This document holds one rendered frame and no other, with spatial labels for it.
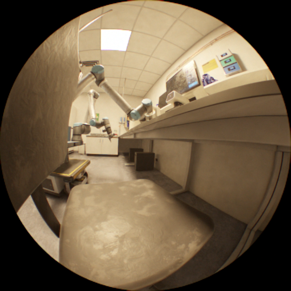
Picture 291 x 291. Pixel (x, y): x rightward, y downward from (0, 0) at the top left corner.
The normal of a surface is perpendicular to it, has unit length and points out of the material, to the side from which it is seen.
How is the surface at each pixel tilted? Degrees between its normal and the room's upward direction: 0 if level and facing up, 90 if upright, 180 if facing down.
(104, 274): 0
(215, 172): 90
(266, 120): 90
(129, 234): 0
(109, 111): 90
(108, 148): 90
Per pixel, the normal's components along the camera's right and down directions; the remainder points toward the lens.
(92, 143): 0.32, 0.07
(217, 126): -0.94, -0.04
